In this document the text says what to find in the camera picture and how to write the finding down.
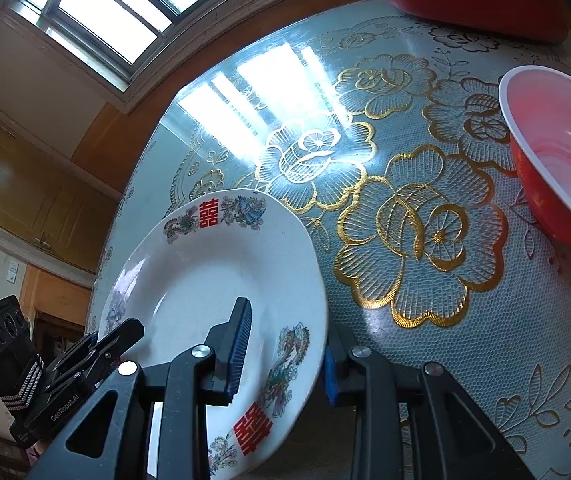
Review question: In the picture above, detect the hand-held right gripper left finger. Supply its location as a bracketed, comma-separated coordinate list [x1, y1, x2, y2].
[25, 297, 253, 480]

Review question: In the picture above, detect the window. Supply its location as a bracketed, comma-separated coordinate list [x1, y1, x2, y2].
[5, 0, 238, 93]

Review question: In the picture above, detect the wooden door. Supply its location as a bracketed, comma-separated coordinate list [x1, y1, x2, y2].
[0, 107, 123, 273]

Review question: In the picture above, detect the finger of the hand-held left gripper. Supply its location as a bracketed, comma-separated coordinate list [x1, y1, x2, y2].
[96, 318, 145, 361]

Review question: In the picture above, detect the white plate with red print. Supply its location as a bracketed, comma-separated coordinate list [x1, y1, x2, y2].
[98, 189, 329, 480]

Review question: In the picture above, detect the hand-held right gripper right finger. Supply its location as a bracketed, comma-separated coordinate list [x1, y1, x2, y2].
[324, 320, 536, 480]

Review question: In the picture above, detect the red plastic bowl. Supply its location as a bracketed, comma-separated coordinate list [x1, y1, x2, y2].
[498, 65, 571, 256]

